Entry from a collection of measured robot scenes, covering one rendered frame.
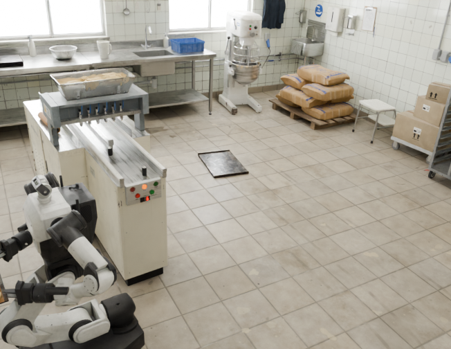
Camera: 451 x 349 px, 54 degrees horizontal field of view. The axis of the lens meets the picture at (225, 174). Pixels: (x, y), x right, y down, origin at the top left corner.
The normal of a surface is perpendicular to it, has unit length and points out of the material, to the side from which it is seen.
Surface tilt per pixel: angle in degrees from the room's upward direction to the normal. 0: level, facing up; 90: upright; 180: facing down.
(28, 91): 90
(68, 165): 90
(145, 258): 90
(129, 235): 90
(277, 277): 0
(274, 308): 0
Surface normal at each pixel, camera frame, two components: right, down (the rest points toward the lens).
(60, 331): 0.56, 0.40
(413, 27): -0.88, 0.18
